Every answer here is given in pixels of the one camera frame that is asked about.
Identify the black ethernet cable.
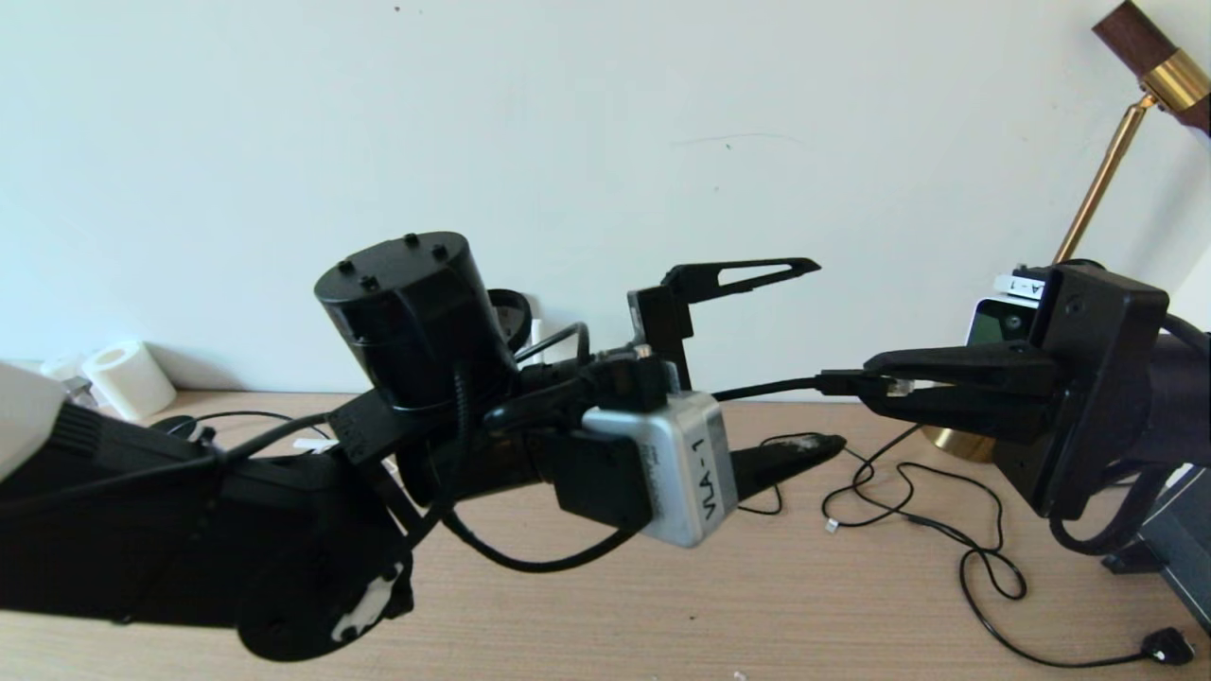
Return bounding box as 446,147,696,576
156,371,917,455

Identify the black power plug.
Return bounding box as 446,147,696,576
1139,626,1197,665

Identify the brass desk lamp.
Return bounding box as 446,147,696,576
922,0,1211,464

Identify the white toilet paper roll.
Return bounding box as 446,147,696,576
80,340,178,422

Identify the small clear plastic container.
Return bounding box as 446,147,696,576
40,355,96,408

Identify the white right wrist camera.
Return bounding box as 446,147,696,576
965,268,1051,347

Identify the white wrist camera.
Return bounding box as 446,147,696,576
965,268,1051,347
582,388,739,550

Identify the black usb charging cable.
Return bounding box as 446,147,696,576
738,433,1027,602

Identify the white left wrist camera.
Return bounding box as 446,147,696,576
582,388,739,550

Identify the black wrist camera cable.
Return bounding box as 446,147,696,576
1048,463,1179,557
416,322,684,574

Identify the black lamp power cord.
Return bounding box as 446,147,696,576
821,424,1148,670

